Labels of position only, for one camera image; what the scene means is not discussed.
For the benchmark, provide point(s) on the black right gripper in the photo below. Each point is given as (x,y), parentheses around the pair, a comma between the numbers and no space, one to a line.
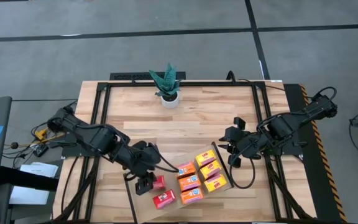
(249,144)

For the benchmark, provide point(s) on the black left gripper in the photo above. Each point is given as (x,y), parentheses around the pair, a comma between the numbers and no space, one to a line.
(144,186)

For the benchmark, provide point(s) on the red Froot Loops cereal box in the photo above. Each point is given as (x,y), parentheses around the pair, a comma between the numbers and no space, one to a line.
(159,183)
(164,199)

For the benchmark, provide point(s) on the yellow cereal box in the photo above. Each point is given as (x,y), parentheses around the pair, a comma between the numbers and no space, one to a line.
(210,170)
(205,158)
(215,182)

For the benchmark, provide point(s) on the orange Mini Wheats cereal box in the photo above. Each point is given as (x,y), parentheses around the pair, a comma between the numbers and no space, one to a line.
(189,182)
(191,195)
(186,169)

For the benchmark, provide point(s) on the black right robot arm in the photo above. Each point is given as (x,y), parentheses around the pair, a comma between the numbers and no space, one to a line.
(280,127)

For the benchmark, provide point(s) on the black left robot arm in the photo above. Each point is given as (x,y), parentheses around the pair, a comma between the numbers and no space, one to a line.
(98,138)

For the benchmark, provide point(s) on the white plant pot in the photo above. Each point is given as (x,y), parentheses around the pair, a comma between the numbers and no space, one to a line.
(170,102)

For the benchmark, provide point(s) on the green succulent plant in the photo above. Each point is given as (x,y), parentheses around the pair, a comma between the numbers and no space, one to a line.
(166,82)

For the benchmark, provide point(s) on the black mat with hazard stripe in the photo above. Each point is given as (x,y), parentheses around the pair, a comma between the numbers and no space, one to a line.
(315,186)

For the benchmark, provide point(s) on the small black device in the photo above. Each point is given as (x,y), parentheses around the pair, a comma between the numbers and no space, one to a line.
(40,150)

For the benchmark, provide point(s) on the white paper sheets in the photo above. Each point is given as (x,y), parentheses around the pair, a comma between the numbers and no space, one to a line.
(30,196)

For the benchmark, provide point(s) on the black bar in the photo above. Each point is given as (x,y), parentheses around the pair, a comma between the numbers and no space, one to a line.
(26,180)

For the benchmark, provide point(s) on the black ball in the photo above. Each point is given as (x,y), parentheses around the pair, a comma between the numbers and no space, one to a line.
(14,145)

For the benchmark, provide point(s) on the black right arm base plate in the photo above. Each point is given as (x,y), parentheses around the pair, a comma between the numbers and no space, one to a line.
(291,151)

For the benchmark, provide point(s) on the black metal table frame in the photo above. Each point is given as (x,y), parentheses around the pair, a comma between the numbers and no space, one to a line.
(182,84)

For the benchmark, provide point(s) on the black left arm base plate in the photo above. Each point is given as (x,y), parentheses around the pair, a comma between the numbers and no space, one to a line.
(73,151)

